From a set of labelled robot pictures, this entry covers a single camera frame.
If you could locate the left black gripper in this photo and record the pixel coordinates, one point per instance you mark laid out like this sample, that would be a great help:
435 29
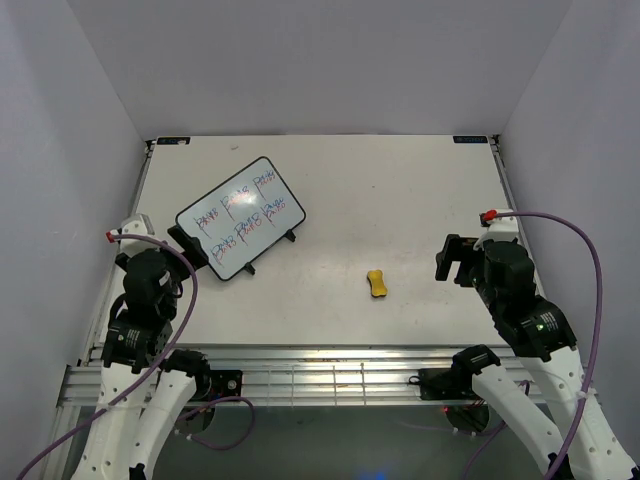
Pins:
192 245

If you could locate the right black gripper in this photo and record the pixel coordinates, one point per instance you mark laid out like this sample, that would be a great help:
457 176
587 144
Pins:
467 253

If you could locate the small black-framed whiteboard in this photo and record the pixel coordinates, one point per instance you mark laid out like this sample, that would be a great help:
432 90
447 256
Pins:
243 217

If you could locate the yellow black whiteboard eraser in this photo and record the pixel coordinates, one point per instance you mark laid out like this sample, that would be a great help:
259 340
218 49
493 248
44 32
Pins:
378 288

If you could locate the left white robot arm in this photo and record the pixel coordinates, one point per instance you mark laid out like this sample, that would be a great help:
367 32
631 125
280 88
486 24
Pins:
143 389

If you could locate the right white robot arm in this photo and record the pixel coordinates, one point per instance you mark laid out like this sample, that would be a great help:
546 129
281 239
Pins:
573 440

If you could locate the left blue table label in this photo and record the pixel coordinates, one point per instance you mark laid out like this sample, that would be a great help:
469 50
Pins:
173 141

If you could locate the blue table label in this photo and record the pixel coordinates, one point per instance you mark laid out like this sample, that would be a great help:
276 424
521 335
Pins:
173 141
470 139

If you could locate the right blue table label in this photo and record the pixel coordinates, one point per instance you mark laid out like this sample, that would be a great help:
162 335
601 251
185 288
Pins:
470 139

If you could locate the metal wire whiteboard stand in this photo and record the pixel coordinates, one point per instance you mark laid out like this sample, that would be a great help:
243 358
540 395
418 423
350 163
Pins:
289 235

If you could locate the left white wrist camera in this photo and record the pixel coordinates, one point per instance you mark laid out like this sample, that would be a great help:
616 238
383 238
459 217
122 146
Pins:
138 224

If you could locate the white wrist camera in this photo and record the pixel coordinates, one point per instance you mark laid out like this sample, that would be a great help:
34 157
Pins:
499 226
138 224

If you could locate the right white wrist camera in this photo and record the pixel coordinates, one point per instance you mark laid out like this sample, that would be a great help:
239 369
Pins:
499 226

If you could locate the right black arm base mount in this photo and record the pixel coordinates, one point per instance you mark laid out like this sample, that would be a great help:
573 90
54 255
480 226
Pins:
442 384

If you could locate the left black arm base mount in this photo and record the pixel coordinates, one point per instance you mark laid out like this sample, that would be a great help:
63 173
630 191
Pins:
222 384

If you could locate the aluminium table frame rail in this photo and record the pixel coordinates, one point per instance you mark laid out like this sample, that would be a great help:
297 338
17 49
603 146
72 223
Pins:
304 329

